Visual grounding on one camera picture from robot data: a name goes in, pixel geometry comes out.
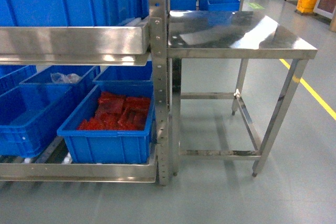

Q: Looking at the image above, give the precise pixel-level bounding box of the stainless steel shelf rack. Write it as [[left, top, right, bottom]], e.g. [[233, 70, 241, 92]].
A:
[[1, 0, 170, 185]]

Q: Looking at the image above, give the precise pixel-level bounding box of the yellow mop bucket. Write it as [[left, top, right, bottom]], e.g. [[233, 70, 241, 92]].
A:
[[296, 0, 317, 14]]

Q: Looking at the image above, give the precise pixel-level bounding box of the red parts pile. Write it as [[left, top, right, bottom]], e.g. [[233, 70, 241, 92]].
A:
[[77, 91, 151, 131]]

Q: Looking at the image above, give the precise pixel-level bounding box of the blue bin lower left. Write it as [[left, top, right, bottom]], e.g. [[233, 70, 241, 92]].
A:
[[1, 85, 76, 158]]

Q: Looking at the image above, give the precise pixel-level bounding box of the small stainless steel table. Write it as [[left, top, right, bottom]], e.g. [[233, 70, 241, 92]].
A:
[[167, 10, 317, 176]]

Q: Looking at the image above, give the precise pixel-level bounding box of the blue bin with red parts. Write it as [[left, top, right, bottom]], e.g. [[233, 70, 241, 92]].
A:
[[57, 84, 155, 164]]

